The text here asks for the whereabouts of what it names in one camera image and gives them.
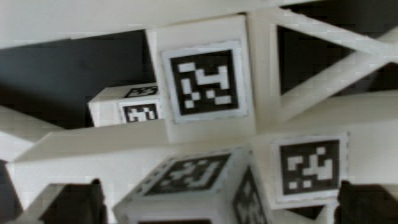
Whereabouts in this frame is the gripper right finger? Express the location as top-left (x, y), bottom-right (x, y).
top-left (333, 181), bottom-right (398, 224)

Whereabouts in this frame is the white chair back frame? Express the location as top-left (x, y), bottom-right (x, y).
top-left (0, 0), bottom-right (398, 214)

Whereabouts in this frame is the tagged white cube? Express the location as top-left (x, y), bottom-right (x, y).
top-left (113, 146), bottom-right (271, 224)

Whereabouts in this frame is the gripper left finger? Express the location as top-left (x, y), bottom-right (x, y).
top-left (14, 179), bottom-right (106, 224)

